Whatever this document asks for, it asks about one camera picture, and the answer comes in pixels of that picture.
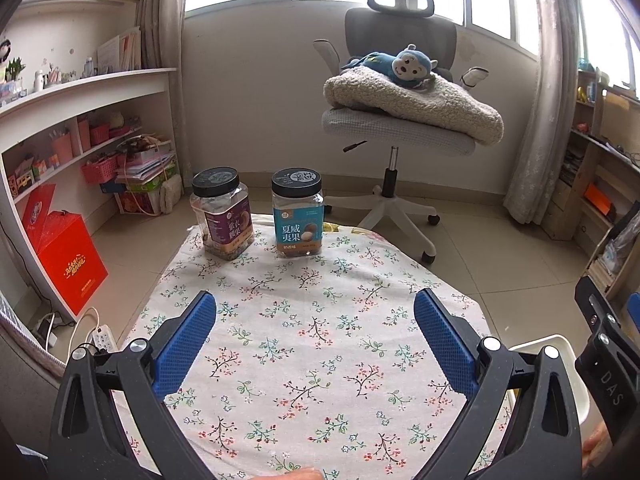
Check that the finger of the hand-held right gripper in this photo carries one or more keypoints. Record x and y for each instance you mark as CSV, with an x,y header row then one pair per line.
x,y
634,312
597,312

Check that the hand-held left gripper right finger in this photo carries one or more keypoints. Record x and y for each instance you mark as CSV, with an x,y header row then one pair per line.
x,y
445,342

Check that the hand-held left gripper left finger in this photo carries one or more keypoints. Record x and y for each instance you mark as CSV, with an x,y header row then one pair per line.
x,y
187,340

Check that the white plastic bin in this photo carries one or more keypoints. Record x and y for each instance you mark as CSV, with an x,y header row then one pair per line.
x,y
527,344

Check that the stack of books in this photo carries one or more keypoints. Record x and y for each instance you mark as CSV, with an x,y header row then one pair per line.
x,y
600,272

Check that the silver foil bag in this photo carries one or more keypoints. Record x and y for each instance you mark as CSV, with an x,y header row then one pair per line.
x,y
625,245

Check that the white power strip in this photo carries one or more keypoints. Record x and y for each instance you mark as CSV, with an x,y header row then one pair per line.
x,y
104,337

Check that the orange box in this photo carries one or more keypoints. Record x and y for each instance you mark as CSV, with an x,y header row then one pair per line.
x,y
597,200

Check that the purple label nut jar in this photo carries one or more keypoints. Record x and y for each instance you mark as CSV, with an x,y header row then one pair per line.
x,y
225,230

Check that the floral tablecloth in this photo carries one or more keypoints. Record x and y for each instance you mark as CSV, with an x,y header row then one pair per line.
x,y
310,310

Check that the red gift box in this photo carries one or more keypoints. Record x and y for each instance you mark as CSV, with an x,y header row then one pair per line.
x,y
70,265

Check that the wooden desk with shelves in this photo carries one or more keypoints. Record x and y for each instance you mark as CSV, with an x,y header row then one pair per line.
x,y
600,170

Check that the teal label nut jar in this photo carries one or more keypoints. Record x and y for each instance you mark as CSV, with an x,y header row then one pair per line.
x,y
297,230

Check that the stack of papers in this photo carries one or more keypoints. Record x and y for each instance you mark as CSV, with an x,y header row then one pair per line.
x,y
145,170

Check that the pink storage basket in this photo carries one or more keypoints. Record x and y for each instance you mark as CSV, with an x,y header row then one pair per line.
x,y
100,172

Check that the red paper bag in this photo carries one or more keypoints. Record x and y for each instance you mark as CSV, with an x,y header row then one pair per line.
x,y
35,207

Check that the grey curtain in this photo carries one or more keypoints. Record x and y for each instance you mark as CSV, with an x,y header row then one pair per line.
x,y
160,10
545,110

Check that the cream fleece blanket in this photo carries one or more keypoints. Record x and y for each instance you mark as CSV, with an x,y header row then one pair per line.
x,y
425,105

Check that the white bookshelf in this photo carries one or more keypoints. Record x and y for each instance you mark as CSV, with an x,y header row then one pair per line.
x,y
100,85

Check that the narrow side window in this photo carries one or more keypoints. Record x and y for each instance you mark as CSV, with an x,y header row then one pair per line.
x,y
610,35

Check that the blue monkey plush toy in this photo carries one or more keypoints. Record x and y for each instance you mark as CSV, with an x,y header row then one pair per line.
x,y
410,65

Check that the leaning paper sheets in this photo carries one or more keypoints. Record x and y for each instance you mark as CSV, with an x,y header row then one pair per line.
x,y
120,50

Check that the grey office chair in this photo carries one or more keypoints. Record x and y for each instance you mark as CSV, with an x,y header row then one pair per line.
x,y
400,35

